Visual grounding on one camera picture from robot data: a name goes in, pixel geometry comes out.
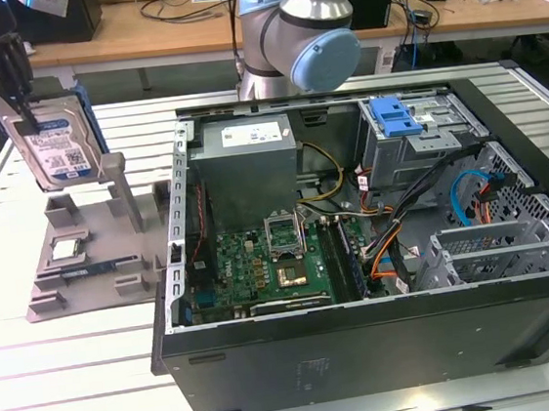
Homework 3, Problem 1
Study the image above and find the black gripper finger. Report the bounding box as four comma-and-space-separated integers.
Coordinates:
0, 38, 20, 106
3, 31, 45, 138

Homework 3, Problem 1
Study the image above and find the hard disk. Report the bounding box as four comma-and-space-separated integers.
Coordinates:
0, 82, 114, 198

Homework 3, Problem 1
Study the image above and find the metal disk bay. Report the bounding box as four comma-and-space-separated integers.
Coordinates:
407, 216, 549, 294

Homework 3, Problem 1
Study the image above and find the black computer tower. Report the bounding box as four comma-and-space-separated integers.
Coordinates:
12, 0, 106, 50

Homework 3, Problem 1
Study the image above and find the wooden desk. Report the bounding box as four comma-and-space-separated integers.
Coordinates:
0, 0, 549, 82

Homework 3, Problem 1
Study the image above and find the silver CPU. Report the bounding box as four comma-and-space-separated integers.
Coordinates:
47, 236, 86, 264

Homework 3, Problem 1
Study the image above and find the grey parts rack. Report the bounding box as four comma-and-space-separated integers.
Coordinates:
0, 64, 186, 325

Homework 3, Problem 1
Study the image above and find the RAM stick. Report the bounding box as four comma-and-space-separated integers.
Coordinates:
59, 265, 115, 282

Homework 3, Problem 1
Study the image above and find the grey power supply unit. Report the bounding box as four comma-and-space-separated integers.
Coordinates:
184, 111, 306, 235

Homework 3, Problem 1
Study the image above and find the metal socket cover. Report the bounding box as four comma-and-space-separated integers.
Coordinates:
261, 209, 308, 262

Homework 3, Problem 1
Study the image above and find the green motherboard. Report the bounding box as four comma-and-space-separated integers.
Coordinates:
180, 200, 379, 324

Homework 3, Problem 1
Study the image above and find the CPU socket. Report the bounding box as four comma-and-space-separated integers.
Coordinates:
273, 258, 310, 291

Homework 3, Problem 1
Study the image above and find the black expansion slot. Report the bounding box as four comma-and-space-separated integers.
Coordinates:
248, 295, 336, 318

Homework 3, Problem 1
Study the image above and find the black RAM slot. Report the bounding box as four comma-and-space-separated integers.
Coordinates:
331, 212, 371, 304
314, 216, 354, 307

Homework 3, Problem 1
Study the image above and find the blue plastic drive latch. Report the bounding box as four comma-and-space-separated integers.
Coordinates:
369, 95, 421, 141

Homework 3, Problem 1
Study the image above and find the metal drive cage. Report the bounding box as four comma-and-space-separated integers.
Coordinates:
355, 86, 494, 193

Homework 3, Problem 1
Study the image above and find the black open PC case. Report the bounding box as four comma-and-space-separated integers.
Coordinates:
123, 54, 549, 411

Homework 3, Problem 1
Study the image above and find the red black twisted wire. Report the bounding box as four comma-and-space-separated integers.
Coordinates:
191, 182, 212, 257

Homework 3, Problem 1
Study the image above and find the yellow wire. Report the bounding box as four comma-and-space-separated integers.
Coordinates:
294, 138, 348, 205

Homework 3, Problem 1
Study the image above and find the grey wire bundle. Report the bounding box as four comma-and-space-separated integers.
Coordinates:
298, 192, 396, 226

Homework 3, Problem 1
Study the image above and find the black cable bundle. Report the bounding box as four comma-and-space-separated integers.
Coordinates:
351, 141, 498, 259

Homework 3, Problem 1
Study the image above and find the orange wire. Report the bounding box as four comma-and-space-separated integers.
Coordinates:
363, 238, 411, 281

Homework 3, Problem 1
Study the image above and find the blue wire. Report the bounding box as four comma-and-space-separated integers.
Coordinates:
445, 167, 492, 228

